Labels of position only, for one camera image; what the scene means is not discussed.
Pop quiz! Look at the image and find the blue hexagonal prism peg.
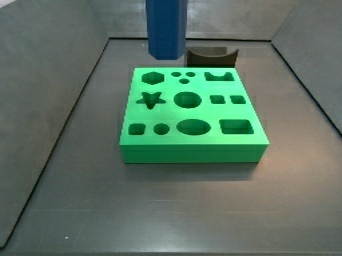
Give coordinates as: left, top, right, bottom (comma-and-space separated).
145, 0, 188, 60

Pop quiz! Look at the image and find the green shape sorter block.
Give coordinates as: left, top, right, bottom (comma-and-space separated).
119, 67, 268, 163

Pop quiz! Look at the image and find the dark curved holder block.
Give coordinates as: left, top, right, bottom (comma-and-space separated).
185, 47, 239, 68

